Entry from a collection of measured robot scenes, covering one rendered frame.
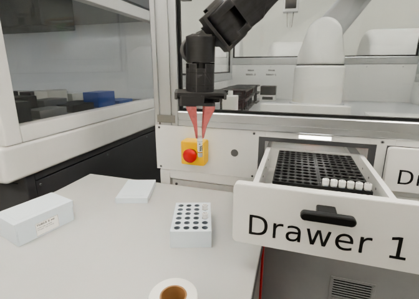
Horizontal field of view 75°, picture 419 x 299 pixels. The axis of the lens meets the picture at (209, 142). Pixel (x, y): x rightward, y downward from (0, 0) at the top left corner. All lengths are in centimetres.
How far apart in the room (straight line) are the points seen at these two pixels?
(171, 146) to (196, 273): 44
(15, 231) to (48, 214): 7
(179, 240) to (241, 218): 16
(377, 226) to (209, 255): 30
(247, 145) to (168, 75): 31
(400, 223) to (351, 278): 52
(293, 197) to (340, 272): 55
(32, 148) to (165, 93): 43
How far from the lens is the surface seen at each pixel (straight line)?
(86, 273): 59
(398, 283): 101
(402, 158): 81
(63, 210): 74
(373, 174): 69
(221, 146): 81
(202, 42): 54
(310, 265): 97
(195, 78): 54
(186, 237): 59
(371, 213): 48
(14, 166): 95
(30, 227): 71
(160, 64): 85
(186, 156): 77
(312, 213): 43
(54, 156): 104
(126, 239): 65
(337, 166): 69
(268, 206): 47
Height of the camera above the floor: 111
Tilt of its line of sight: 15 degrees down
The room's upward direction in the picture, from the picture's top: straight up
